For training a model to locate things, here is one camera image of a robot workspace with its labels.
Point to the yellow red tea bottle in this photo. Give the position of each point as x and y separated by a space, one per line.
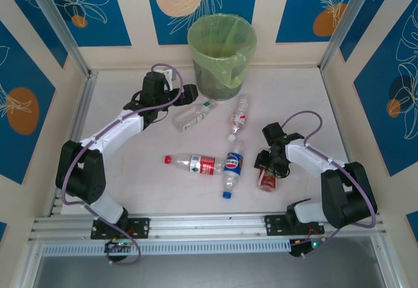
267 182

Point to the clear bottle white cap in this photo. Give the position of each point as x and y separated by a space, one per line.
238 118

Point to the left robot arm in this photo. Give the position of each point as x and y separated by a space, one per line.
114 131

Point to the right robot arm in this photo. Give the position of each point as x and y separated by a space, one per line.
343 196

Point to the grey waste bin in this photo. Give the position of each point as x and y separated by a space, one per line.
212 85

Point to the trash bin with green bag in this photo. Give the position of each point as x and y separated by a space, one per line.
222 36

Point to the clear bottle green cap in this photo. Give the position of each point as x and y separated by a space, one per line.
192 118

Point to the blue label bottle blue cap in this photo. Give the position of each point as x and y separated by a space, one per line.
233 165

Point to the large clear bottle red cap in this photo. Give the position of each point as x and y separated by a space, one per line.
202 164

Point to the small controller board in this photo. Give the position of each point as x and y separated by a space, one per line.
117 245
303 247

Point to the grey metal panel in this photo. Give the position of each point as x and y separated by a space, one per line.
209 271

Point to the aluminium side rail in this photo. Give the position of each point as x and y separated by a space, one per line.
328 85
81 111

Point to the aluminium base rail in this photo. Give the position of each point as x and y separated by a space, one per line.
209 226

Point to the aluminium frame post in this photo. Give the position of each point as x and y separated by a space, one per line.
58 23
345 23

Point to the aluminium frame bar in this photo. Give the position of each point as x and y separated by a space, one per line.
387 262
26 265

